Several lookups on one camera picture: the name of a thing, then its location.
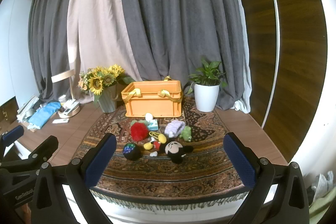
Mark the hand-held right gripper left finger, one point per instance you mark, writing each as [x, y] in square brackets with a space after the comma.
[101, 161]

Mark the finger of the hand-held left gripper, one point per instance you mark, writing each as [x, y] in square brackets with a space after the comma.
[44, 146]
[13, 133]

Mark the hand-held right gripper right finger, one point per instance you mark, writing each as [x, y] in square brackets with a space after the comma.
[240, 161]

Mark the black ball with coloured dots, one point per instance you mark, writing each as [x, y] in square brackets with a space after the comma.
[134, 154]

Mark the red fluffy plush toy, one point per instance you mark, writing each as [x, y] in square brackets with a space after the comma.
[139, 132]

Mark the green frog plush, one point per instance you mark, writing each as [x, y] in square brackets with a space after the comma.
[186, 132]

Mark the teal tissue pack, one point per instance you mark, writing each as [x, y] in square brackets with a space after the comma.
[152, 125]

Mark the egg-shaped makeup sponge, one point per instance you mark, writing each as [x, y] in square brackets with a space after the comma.
[148, 116]

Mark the black mouse plush doll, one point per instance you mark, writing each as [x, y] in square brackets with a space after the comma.
[173, 150]

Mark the lavender plush toy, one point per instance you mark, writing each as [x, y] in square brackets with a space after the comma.
[173, 129]

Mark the orange plastic crate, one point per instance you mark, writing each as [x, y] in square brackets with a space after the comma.
[152, 107]

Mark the white remote control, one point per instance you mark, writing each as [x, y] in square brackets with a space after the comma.
[71, 106]
[60, 121]

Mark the blue cloth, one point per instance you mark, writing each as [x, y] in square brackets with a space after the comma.
[43, 113]

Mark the patterned fringed rug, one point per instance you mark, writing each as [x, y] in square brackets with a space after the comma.
[183, 174]

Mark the grey-green ribbed vase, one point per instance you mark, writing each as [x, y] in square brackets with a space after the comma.
[107, 102]

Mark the white plant pot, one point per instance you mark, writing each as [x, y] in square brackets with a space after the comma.
[206, 98]

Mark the sunflower bouquet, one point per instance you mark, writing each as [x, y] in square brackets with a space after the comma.
[95, 83]

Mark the white sheer curtain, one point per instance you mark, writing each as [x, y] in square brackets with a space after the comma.
[245, 82]

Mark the grey white cloth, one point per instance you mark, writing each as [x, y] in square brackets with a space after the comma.
[323, 183]

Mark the green leafy plant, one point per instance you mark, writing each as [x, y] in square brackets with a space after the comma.
[207, 75]

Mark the pale green cloth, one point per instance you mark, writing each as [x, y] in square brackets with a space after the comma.
[323, 209]

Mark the grey curtain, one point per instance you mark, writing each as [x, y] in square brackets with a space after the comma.
[50, 43]
[183, 16]

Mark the beige curtain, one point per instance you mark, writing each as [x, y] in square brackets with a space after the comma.
[99, 29]

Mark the white thin pole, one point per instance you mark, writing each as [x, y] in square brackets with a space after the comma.
[276, 29]

